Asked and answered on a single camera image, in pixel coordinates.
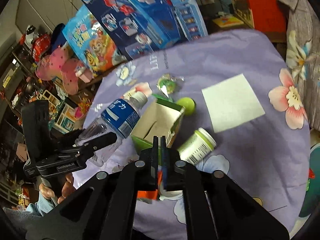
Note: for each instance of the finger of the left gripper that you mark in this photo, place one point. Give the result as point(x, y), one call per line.
point(88, 148)

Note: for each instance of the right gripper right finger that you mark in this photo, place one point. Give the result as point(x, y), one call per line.
point(215, 207)

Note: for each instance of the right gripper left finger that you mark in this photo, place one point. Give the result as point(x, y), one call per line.
point(104, 207)

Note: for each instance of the clear water bottle blue label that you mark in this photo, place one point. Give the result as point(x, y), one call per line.
point(119, 117)

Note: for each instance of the red orange snack bag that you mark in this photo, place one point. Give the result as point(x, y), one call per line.
point(151, 195)

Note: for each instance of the white bottle green label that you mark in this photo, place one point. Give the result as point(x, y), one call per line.
point(197, 147)

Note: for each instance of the green white carton box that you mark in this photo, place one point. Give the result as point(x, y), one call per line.
point(161, 118)

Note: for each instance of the lime green round lid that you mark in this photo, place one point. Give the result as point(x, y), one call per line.
point(189, 105)

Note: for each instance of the white paper napkin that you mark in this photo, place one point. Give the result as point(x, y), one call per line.
point(231, 103)

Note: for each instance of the egg shaped plastic shell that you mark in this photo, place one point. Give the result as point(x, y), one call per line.
point(169, 195)

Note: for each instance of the teal trash bin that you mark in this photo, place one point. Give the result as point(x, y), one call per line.
point(311, 200)

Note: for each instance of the person left hand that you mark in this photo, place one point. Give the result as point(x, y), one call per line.
point(57, 189)

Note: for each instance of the pink gift box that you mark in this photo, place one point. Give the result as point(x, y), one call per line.
point(84, 74)

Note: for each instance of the pink butterfly wings toy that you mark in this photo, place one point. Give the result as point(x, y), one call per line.
point(62, 65)

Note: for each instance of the purple floral tablecloth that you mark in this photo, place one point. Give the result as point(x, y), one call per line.
point(267, 157)

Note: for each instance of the paw patrol gift bag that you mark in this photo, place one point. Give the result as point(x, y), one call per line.
point(91, 43)

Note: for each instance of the green candy wrapper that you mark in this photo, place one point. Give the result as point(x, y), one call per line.
point(169, 84)

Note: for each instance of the large blue toy box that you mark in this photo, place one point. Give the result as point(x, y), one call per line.
point(140, 27)

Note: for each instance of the grey floral draped sheet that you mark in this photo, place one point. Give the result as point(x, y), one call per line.
point(302, 55)

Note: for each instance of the yellow book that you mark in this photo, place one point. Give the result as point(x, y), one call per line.
point(228, 21)

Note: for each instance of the red gift box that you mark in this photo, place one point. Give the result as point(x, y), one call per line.
point(266, 16)

